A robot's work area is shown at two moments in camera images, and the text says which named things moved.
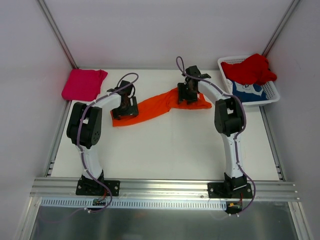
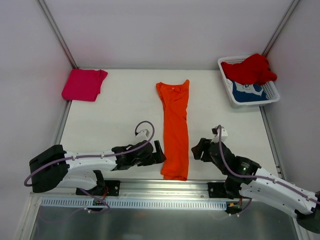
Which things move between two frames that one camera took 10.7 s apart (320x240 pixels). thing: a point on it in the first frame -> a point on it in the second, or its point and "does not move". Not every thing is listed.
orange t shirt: x=156 y=105 -> x=175 y=158
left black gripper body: x=125 y=112 -> x=154 y=152
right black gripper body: x=187 y=97 -> x=204 y=150
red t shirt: x=254 y=69 does not move
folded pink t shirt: x=84 y=85 does not move
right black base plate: x=218 y=190 does not move
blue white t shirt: x=252 y=92 does not move
